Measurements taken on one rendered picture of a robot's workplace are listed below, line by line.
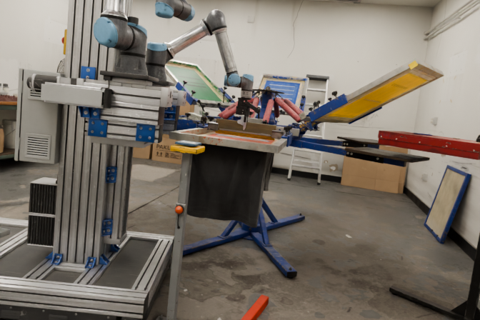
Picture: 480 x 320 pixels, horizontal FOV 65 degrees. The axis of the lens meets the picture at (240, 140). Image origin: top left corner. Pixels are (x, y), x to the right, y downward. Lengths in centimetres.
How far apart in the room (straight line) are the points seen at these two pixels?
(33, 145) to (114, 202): 50
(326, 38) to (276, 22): 89
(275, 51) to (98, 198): 506
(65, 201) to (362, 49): 546
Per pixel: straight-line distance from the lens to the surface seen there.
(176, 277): 198
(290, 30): 676
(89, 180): 215
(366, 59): 669
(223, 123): 254
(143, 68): 187
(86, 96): 178
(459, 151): 247
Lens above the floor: 119
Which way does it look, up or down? 6 degrees down
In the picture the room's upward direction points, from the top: 6 degrees clockwise
